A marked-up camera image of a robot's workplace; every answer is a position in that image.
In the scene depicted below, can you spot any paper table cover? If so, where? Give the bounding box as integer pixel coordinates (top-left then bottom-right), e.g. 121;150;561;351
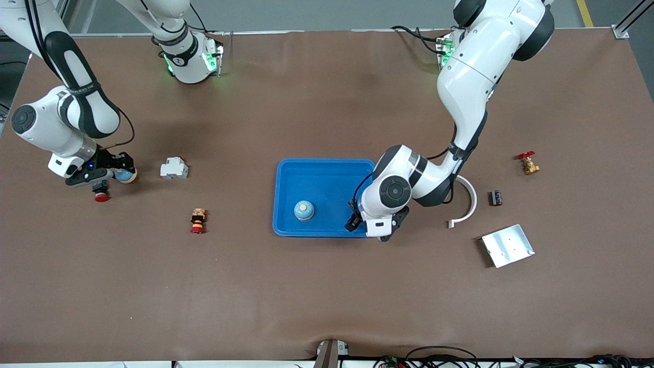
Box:
0;28;654;364

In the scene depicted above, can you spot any aluminium frame post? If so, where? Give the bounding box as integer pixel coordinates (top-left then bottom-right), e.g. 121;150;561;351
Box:
611;0;654;40

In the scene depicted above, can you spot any black left base cable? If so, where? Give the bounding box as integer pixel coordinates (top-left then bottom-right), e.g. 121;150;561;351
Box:
391;25;444;56

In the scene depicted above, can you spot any black right base cable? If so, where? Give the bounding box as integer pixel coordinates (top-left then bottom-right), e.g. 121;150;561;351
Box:
174;4;225;37

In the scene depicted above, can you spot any black cable loop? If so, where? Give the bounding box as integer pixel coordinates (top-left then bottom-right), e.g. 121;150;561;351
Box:
406;346;480;368

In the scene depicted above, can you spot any black base cable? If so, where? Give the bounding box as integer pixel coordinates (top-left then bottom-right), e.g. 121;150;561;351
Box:
391;25;444;56
174;4;225;37

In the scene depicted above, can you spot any black cable bundle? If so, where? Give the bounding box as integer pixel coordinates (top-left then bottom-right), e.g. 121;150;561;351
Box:
511;354;654;368

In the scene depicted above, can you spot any silver metal plate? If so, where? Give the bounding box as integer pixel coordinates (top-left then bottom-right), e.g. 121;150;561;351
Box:
480;224;535;268

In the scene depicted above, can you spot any white curved bracket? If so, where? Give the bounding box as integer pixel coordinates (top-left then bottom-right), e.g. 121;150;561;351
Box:
448;175;478;229

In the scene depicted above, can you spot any white circuit breaker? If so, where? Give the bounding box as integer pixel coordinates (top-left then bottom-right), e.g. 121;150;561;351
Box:
160;156;189;180

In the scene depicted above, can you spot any brass valve red handle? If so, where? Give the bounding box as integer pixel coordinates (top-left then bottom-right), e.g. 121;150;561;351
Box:
517;151;541;176

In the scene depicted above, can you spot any blue plastic tray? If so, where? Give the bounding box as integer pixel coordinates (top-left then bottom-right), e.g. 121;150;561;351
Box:
272;158;380;238

